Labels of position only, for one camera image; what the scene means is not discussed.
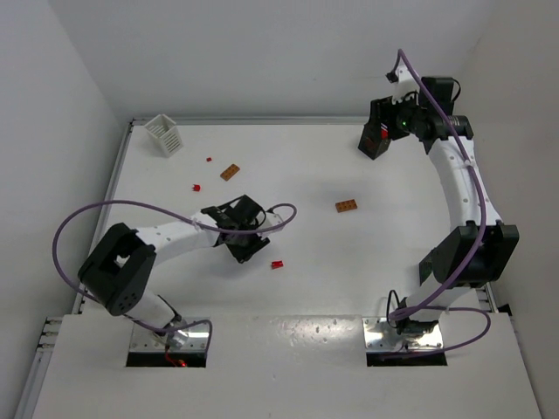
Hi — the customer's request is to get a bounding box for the white slotted bin back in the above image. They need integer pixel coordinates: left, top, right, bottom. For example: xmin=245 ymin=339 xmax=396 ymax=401
xmin=144 ymin=114 xmax=183 ymax=158

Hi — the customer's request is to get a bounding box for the black slotted bin right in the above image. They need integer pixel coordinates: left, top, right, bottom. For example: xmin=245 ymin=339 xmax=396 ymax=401
xmin=418 ymin=254 xmax=432 ymax=284

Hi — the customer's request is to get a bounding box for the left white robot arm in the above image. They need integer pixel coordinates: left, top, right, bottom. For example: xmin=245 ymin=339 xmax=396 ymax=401
xmin=78 ymin=195 xmax=283 ymax=336

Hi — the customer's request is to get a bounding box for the black slotted bin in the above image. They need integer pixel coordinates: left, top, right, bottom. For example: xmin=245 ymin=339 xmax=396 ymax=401
xmin=358 ymin=123 xmax=390 ymax=160
xmin=418 ymin=254 xmax=432 ymax=284

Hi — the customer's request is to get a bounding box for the purple cable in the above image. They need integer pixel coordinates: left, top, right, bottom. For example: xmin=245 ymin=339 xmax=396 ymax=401
xmin=52 ymin=199 xmax=300 ymax=350
xmin=388 ymin=48 xmax=493 ymax=360

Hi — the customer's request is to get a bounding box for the orange lego plate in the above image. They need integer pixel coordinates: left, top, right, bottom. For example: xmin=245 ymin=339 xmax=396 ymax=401
xmin=220 ymin=164 xmax=240 ymax=182
xmin=335 ymin=199 xmax=358 ymax=213

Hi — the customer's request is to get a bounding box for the orange lego plate right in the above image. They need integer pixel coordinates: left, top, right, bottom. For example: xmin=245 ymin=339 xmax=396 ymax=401
xmin=335 ymin=199 xmax=358 ymax=213

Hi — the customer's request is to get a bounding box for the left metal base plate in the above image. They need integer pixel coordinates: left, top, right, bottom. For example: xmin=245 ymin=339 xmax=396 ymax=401
xmin=129 ymin=318 xmax=210 ymax=354

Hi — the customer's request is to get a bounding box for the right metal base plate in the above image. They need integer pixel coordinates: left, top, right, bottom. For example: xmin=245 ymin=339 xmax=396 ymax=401
xmin=362 ymin=317 xmax=444 ymax=354

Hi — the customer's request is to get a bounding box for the metal base plate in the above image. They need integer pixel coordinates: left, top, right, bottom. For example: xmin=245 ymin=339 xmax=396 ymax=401
xmin=129 ymin=318 xmax=210 ymax=354
xmin=362 ymin=317 xmax=444 ymax=354

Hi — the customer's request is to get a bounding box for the black slotted bin back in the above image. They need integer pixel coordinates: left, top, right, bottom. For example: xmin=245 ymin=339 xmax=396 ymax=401
xmin=358 ymin=123 xmax=390 ymax=160

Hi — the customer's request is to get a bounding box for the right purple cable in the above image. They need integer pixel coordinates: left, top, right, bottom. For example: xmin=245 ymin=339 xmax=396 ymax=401
xmin=388 ymin=48 xmax=493 ymax=360

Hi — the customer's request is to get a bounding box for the orange lego plate left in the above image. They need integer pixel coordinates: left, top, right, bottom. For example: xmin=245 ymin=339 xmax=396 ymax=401
xmin=220 ymin=164 xmax=240 ymax=182

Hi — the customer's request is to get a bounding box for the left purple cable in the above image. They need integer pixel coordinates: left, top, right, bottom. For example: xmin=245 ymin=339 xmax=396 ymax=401
xmin=52 ymin=199 xmax=300 ymax=350

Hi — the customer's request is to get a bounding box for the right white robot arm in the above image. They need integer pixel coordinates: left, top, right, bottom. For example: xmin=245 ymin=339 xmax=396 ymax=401
xmin=358 ymin=65 xmax=520 ymax=335

